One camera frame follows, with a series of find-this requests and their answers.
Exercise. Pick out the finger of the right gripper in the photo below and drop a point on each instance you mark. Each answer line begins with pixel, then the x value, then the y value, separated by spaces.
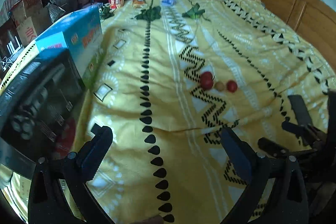
pixel 300 110
pixel 306 131

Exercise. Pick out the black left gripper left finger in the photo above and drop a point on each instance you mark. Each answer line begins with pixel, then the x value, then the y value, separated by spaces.
pixel 81 167

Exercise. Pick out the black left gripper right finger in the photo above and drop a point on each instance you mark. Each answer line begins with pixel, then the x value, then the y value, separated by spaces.
pixel 254 170

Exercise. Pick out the red tomato right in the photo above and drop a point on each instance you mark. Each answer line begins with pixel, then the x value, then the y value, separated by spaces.
pixel 231 86

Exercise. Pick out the black shaver box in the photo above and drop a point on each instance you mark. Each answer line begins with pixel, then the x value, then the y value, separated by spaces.
pixel 38 101

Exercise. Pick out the brown kiwi fruit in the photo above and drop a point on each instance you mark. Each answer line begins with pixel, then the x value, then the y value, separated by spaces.
pixel 219 86

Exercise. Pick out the wooden headboard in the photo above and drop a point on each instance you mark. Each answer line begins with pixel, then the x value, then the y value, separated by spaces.
pixel 313 20

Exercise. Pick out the red tomato upper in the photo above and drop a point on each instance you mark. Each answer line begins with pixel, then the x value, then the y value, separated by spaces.
pixel 206 77

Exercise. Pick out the yellow patterned bedsheet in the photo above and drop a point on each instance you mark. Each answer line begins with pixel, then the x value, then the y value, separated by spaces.
pixel 166 163

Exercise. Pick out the blue green carton box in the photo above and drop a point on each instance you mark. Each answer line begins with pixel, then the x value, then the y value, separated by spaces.
pixel 81 33

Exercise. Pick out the green vegetable right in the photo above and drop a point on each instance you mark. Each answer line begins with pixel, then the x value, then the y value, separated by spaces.
pixel 194 13

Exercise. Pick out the green vegetable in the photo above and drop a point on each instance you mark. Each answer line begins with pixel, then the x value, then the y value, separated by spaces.
pixel 150 14
pixel 194 13
pixel 105 11

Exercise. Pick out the green vegetable left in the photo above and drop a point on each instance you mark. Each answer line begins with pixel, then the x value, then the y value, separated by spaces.
pixel 105 11

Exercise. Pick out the stacked cardboard boxes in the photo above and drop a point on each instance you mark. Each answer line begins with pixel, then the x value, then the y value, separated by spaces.
pixel 31 19

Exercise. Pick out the blue tissue pack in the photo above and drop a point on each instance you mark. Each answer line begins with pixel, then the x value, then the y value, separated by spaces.
pixel 168 3

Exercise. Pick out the green vegetable middle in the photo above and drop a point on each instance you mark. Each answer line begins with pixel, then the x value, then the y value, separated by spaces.
pixel 150 14

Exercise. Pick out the red instant noodle cup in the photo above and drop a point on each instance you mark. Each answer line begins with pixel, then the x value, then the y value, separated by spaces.
pixel 116 4

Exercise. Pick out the packaged bread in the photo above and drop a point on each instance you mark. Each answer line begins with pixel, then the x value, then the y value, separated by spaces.
pixel 139 4

